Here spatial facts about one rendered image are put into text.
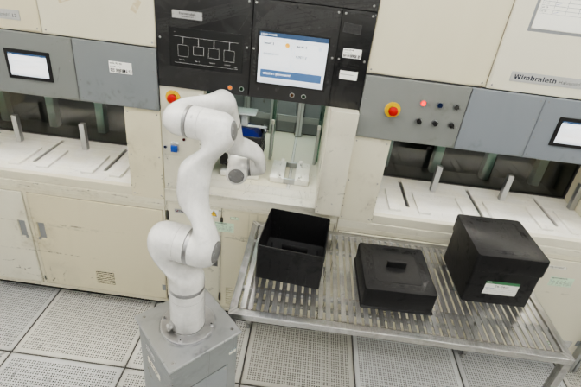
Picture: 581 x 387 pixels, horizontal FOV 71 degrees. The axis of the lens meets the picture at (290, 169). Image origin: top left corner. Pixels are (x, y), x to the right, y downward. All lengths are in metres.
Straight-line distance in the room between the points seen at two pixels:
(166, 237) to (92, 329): 1.44
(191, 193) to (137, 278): 1.39
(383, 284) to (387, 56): 0.92
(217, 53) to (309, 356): 1.68
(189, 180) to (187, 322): 0.53
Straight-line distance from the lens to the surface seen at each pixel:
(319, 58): 1.73
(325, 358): 2.51
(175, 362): 1.52
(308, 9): 1.70
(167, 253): 1.33
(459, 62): 1.83
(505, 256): 1.83
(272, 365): 2.44
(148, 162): 2.08
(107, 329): 2.66
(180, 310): 1.48
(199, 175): 1.22
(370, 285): 1.68
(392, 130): 1.84
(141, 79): 1.91
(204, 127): 1.18
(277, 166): 2.29
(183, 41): 1.81
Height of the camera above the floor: 1.98
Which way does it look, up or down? 28 degrees down
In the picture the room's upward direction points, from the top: 7 degrees clockwise
